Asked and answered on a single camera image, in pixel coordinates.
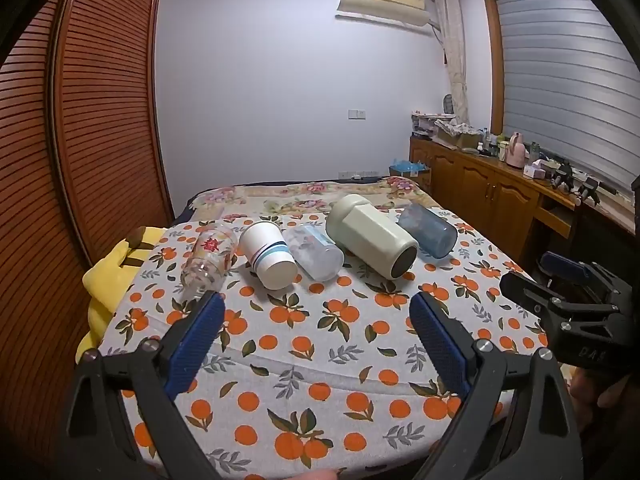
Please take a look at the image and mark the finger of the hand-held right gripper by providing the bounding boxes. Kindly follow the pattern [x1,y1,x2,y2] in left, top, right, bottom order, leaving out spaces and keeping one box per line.
[499,271,568,322]
[539,251,607,286]

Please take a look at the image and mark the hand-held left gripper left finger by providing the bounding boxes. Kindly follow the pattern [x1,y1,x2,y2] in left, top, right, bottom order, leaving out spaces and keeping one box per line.
[66,290,226,480]

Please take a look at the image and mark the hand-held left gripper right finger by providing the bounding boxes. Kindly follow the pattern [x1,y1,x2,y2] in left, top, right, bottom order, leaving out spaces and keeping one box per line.
[408,290,585,480]

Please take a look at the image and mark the clear glass cup red print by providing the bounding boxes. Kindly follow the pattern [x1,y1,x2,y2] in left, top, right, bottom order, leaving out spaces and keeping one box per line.
[180,224,239,294]

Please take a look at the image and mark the blue translucent cup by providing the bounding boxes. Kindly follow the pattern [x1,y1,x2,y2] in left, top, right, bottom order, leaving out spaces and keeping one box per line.
[397,203,459,260]

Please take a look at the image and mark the white striped paper cup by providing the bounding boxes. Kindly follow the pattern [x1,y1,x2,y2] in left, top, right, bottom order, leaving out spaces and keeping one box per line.
[238,220,300,291]

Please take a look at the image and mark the cream insulated cup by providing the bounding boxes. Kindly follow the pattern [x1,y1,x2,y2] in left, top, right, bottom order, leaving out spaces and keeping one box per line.
[325,193,420,281]

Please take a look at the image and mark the clear plastic cup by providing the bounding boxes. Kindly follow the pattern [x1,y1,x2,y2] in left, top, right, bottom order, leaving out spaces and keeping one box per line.
[285,224,346,282]

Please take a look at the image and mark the person's right hand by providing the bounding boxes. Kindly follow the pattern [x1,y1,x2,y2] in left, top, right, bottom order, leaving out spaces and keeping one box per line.
[567,366,640,413]

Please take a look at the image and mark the black clamp tool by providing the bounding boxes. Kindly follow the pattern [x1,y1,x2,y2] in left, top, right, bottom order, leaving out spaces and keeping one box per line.
[550,162,577,192]
[575,177,602,207]

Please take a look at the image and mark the yellow plush toy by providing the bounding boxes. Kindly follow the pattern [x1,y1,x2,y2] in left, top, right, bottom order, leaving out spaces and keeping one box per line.
[75,226,167,362]

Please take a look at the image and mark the wooden sideboard cabinet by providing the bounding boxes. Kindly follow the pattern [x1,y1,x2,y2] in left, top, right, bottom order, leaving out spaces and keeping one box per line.
[409,135,640,283]

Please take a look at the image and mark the orange fruit print blanket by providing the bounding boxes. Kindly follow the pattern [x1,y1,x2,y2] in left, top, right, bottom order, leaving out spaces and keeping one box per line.
[94,212,551,480]

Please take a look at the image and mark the pink kettle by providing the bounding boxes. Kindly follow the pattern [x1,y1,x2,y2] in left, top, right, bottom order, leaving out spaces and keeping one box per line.
[505,132,526,167]

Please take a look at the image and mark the open cardboard box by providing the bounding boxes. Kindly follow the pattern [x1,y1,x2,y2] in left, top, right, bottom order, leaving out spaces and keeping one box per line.
[434,119,484,151]

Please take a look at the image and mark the floral bed blanket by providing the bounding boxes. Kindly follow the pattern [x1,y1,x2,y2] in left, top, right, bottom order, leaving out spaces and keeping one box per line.
[187,180,443,224]

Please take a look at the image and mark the stack of small boxes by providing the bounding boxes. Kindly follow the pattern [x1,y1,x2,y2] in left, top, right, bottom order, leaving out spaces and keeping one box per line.
[411,110,442,139]

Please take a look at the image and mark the grey window blind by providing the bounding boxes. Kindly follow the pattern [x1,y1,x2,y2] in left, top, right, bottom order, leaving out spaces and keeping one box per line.
[492,0,640,197]

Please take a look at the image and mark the wooden louvred wardrobe door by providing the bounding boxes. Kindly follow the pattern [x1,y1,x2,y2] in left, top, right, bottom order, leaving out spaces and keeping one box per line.
[49,0,176,267]
[0,0,93,441]

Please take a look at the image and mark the patterned white curtain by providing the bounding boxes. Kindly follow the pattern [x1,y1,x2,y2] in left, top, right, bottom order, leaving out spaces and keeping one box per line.
[432,0,472,127]

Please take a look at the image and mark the wooden window frame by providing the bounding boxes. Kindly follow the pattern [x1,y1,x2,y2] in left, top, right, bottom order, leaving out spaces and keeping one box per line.
[481,0,640,235]

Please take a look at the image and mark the cream wall air conditioner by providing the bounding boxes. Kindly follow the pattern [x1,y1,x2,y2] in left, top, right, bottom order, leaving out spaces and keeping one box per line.
[337,0,437,27]

